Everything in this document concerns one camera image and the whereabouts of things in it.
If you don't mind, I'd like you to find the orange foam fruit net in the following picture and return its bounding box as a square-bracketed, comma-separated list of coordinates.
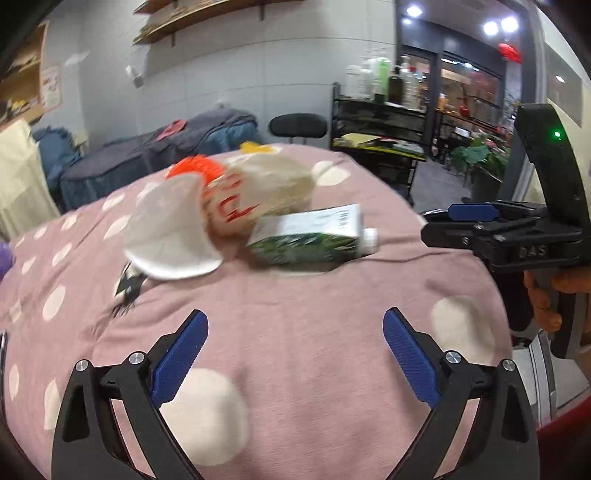
[166, 156, 227, 185]

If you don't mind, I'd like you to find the white paper plate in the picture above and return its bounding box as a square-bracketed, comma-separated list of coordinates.
[124, 178, 223, 280]

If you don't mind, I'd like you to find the green leafy plant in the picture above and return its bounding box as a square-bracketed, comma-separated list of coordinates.
[450, 134, 511, 176]

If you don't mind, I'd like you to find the long wooden wall shelf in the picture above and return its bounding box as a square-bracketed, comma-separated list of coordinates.
[133, 0, 305, 47]

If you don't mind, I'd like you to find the black metal trolley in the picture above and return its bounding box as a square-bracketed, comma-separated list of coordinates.
[331, 82, 428, 208]

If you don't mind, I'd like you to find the dark plant pot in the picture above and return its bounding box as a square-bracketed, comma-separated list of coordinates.
[471, 168, 502, 204]

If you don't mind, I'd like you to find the person's right hand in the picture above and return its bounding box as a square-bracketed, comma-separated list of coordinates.
[524, 268, 591, 333]

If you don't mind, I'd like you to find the red plastic object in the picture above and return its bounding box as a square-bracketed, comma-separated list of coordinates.
[536, 401, 591, 437]

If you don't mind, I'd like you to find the pink polka dot blanket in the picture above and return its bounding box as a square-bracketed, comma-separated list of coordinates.
[0, 144, 513, 480]

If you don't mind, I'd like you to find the green plastic bottle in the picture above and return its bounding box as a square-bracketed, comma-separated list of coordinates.
[374, 55, 392, 104]

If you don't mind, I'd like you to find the black round stool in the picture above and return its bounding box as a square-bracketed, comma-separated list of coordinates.
[269, 114, 328, 148]

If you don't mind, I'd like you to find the clear plastic bottle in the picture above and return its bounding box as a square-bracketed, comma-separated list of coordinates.
[402, 55, 426, 109]

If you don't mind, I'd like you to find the green white drink carton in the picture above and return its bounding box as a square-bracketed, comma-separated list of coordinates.
[247, 204, 379, 268]

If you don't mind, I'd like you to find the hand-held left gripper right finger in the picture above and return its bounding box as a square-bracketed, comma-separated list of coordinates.
[382, 308, 541, 480]

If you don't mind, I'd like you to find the beige paper bag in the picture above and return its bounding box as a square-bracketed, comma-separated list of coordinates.
[203, 150, 315, 238]

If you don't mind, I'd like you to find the yellow foam fruit net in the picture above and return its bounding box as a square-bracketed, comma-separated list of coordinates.
[239, 141, 278, 158]

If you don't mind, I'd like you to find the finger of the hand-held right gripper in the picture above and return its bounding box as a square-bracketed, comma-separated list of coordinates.
[448, 201, 546, 222]
[421, 220, 482, 254]

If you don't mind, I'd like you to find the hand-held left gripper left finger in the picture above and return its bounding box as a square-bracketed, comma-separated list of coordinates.
[52, 310, 209, 480]

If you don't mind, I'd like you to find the beige cloth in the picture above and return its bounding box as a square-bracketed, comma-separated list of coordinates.
[0, 119, 61, 241]

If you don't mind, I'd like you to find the grey covered massage bed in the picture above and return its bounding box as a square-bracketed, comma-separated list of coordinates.
[60, 108, 259, 210]

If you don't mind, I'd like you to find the wall poster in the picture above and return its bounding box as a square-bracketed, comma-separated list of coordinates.
[41, 65, 63, 112]

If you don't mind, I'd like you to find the yellow mesh mat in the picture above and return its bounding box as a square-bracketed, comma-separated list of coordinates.
[333, 133, 393, 149]

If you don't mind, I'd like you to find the wooden cabinet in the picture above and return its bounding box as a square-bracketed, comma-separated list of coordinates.
[0, 21, 49, 125]

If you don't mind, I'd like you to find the white pump bottle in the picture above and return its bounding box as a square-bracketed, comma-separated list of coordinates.
[345, 65, 365, 100]

